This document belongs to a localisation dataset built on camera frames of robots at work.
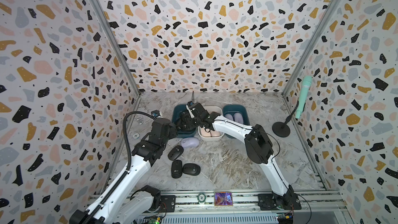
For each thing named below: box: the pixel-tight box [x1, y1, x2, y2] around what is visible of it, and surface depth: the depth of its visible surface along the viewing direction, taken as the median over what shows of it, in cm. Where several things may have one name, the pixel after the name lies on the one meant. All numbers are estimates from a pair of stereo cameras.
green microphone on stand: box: [272, 75, 313, 138], surface depth 81 cm
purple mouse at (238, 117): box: [233, 112, 244, 124], surface depth 108 cm
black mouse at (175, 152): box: [167, 145, 184, 161], surface depth 90 cm
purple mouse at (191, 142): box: [180, 136, 200, 149], surface depth 94 cm
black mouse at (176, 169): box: [171, 159, 183, 179], surface depth 83 cm
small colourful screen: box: [214, 191, 234, 206], surface depth 76 cm
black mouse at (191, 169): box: [182, 163, 201, 176], surface depth 84 cm
